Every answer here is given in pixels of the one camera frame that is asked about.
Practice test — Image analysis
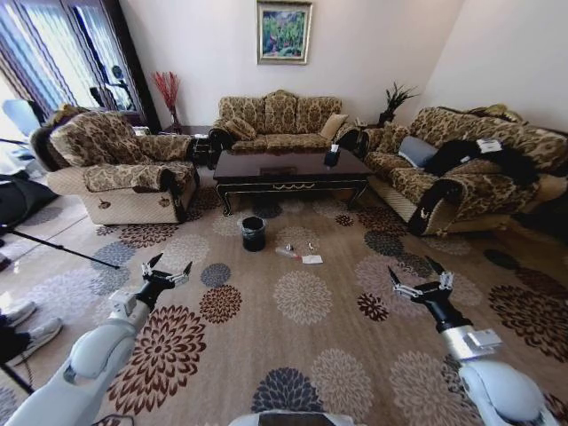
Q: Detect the grey pillow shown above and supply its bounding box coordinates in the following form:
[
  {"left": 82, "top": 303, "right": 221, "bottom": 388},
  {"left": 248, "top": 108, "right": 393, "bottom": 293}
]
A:
[{"left": 397, "top": 135, "right": 438, "bottom": 169}]

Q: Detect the white robot front shell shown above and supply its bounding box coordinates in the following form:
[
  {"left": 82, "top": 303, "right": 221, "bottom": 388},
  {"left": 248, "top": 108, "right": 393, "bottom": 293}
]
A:
[{"left": 228, "top": 410, "right": 357, "bottom": 426}]

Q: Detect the floral patterned carpet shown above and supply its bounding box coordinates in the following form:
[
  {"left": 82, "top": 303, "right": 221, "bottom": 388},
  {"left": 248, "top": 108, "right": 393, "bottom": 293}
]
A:
[{"left": 0, "top": 185, "right": 568, "bottom": 426}]

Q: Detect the black garment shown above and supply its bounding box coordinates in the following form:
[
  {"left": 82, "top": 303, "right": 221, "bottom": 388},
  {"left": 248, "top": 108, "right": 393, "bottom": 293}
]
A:
[{"left": 422, "top": 138, "right": 543, "bottom": 187}]

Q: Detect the plain tan cushion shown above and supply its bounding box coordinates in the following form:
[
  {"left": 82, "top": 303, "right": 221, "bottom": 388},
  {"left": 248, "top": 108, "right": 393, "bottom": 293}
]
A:
[{"left": 319, "top": 113, "right": 351, "bottom": 141}]

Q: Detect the brown patterned armchair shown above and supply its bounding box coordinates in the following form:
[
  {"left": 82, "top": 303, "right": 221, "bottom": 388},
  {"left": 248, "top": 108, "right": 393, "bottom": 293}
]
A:
[{"left": 29, "top": 108, "right": 201, "bottom": 226}]

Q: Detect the black tissue box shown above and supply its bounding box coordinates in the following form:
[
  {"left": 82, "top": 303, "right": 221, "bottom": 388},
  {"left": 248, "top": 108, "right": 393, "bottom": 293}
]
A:
[{"left": 323, "top": 144, "right": 343, "bottom": 169}]

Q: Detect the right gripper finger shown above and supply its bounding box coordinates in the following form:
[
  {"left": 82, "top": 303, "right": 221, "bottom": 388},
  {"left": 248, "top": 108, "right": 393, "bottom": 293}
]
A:
[
  {"left": 424, "top": 255, "right": 455, "bottom": 291},
  {"left": 387, "top": 265, "right": 423, "bottom": 299}
]

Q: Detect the red dried plant vase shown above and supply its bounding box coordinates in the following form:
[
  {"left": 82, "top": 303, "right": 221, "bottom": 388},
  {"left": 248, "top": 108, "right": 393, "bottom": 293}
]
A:
[{"left": 151, "top": 70, "right": 184, "bottom": 133}]

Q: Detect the brown patterned three-seat sofa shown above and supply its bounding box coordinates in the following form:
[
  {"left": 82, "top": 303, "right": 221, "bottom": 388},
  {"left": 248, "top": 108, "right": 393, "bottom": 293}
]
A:
[{"left": 208, "top": 89, "right": 372, "bottom": 157}]

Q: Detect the grey office chair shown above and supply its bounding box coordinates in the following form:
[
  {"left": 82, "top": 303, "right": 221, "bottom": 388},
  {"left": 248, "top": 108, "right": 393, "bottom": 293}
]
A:
[{"left": 1, "top": 99, "right": 42, "bottom": 137}]

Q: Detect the white sneaker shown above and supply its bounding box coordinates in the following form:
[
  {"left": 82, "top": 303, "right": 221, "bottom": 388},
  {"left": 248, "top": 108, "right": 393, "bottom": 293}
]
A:
[
  {"left": 5, "top": 316, "right": 64, "bottom": 367},
  {"left": 0, "top": 300, "right": 38, "bottom": 328}
]

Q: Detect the black tripod leg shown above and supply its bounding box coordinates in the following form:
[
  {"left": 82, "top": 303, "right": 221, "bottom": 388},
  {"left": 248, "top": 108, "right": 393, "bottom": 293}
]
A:
[{"left": 0, "top": 225, "right": 122, "bottom": 271}]

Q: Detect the dark wooden coffee table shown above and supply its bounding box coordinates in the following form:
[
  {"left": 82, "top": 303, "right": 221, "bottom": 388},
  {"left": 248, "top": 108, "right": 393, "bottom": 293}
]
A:
[{"left": 212, "top": 147, "right": 375, "bottom": 217}]

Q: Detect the black trash bin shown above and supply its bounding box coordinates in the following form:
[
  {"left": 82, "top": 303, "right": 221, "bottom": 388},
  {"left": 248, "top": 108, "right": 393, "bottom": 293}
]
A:
[{"left": 240, "top": 216, "right": 268, "bottom": 254}]

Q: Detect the framed landscape painting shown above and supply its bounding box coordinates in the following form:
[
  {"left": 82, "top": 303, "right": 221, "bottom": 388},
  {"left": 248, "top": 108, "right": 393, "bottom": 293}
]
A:
[{"left": 255, "top": 0, "right": 314, "bottom": 67}]

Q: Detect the green potted plant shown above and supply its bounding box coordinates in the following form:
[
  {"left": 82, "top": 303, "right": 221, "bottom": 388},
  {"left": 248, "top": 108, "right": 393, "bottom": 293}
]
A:
[{"left": 378, "top": 81, "right": 421, "bottom": 127}]

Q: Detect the black softbox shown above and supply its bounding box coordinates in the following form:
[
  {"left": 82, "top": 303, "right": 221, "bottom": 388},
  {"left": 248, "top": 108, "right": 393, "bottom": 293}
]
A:
[{"left": 0, "top": 171, "right": 59, "bottom": 228}]

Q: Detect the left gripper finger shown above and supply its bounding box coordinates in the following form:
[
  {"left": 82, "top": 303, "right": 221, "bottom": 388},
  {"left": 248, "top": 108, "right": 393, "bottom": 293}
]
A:
[
  {"left": 141, "top": 253, "right": 164, "bottom": 280},
  {"left": 164, "top": 260, "right": 194, "bottom": 286}
]

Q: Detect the brown patterned two-seat sofa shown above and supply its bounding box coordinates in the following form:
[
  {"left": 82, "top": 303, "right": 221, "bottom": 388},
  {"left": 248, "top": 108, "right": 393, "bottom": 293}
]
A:
[{"left": 362, "top": 104, "right": 568, "bottom": 238}]

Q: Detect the brown patterned cushion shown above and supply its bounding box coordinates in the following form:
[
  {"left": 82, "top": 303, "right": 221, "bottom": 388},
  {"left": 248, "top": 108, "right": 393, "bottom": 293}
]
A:
[
  {"left": 375, "top": 121, "right": 413, "bottom": 155},
  {"left": 223, "top": 115, "right": 258, "bottom": 143}
]

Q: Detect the striped sheer curtain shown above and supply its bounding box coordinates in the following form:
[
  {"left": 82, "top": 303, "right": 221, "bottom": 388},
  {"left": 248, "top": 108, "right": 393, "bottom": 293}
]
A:
[{"left": 0, "top": 0, "right": 150, "bottom": 123}]

